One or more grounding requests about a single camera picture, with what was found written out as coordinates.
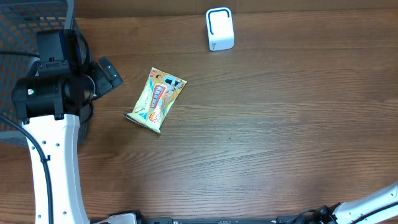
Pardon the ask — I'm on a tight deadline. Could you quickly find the white barcode scanner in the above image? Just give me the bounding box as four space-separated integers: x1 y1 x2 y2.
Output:
205 7 234 52

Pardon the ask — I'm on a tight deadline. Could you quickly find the yellow snack bag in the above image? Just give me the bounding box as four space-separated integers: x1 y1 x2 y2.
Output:
124 67 187 133

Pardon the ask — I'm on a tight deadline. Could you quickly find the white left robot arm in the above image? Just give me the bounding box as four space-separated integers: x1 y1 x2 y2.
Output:
12 29 123 223

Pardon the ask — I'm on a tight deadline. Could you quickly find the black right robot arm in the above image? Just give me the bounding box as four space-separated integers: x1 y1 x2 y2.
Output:
308 182 397 224

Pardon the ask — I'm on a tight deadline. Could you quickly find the grey plastic basket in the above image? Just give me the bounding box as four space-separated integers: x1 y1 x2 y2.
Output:
0 0 93 149

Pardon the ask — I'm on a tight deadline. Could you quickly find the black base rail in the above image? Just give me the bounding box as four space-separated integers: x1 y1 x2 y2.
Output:
109 210 309 224

